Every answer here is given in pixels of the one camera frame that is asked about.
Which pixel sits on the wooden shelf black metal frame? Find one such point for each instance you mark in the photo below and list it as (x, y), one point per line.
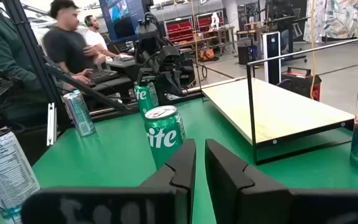
(275, 109)

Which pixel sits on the white tower fan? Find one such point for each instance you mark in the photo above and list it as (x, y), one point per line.
(272, 62)

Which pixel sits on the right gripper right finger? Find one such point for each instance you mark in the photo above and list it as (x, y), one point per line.
(235, 193)

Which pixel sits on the red storage bin rack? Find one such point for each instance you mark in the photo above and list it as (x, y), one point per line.
(179, 31)
(205, 21)

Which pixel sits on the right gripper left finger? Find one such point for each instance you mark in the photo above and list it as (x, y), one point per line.
(166, 193)

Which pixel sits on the white Celsius Arctic Vibe can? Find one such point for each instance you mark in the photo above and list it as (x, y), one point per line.
(5, 168)

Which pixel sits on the red black toolbox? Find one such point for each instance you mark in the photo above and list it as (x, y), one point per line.
(297, 82)

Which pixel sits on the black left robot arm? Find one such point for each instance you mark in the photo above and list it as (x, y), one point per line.
(146, 34)

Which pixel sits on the green table mat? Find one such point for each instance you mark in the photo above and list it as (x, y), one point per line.
(104, 161)

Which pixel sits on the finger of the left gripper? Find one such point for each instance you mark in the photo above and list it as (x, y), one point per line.
(178, 85)
(166, 86)

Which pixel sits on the green Sprite can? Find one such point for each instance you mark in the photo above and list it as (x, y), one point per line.
(163, 137)
(146, 99)

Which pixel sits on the large blue display screen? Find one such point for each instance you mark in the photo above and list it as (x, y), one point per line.
(120, 18)

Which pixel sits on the black keyboard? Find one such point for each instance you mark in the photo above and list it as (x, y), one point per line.
(102, 75)

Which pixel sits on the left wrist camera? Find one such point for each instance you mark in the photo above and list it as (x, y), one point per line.
(169, 55)

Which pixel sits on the leaf print curtain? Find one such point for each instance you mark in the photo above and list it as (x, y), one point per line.
(337, 18)

